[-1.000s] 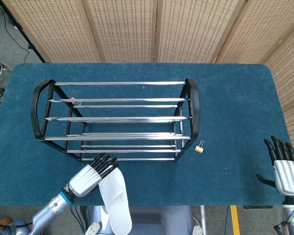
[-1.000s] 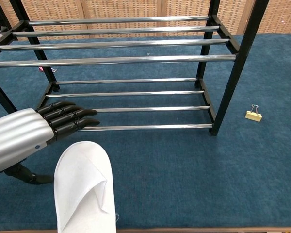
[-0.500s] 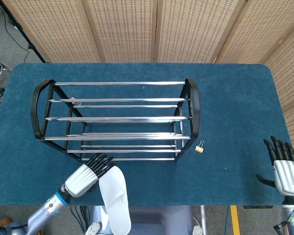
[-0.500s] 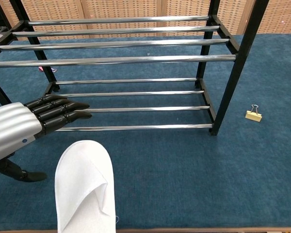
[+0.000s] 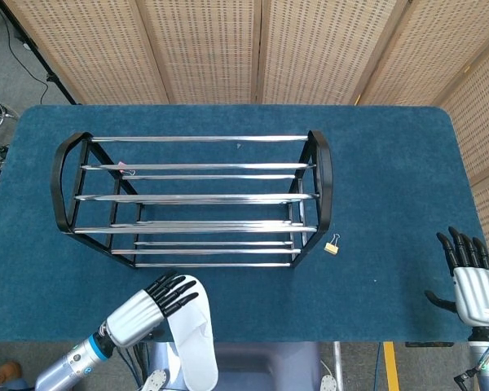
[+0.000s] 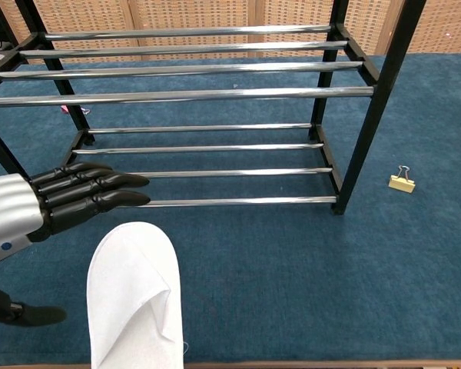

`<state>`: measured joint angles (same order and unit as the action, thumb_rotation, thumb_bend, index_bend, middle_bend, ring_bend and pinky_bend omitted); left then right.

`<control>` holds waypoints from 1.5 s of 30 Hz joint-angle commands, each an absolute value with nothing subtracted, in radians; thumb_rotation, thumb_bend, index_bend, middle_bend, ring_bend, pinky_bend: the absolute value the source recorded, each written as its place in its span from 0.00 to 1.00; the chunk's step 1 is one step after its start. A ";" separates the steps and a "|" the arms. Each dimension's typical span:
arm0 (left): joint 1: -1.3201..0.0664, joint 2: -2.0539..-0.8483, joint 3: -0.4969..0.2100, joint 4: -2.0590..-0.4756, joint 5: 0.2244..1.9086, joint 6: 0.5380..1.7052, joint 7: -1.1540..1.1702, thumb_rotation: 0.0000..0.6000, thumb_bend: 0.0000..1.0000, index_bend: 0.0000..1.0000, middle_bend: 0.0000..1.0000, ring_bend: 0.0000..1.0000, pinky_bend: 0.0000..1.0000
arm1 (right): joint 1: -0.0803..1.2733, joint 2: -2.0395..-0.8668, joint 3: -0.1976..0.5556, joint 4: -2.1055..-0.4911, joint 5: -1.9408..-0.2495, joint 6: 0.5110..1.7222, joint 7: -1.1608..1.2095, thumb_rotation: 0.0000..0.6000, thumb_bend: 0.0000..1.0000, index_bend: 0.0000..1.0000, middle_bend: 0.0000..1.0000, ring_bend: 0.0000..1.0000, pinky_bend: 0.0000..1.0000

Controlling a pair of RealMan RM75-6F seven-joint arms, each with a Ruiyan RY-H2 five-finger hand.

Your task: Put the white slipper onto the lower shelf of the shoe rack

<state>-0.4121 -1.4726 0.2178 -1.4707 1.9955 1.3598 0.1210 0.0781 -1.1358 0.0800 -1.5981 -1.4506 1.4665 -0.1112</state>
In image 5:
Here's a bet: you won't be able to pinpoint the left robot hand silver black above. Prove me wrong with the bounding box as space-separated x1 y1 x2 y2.
105 271 200 348

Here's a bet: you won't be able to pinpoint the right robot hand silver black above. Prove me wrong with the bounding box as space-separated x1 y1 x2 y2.
424 226 489 327

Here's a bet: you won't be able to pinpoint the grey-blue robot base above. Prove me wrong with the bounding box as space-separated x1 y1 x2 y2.
140 340 343 391

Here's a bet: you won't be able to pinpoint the thin black floor cable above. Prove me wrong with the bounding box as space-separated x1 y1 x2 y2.
6 18 50 105

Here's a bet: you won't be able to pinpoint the white slipper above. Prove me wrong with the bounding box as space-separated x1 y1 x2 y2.
165 275 220 389

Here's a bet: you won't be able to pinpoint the yellow binder clip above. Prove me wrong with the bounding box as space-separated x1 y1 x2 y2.
324 233 340 257

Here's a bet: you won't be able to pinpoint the black shoe rack chrome bars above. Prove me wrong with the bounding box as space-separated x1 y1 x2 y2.
50 130 333 270

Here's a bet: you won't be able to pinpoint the blue carpet table mat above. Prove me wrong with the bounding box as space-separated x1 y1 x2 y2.
0 104 487 343

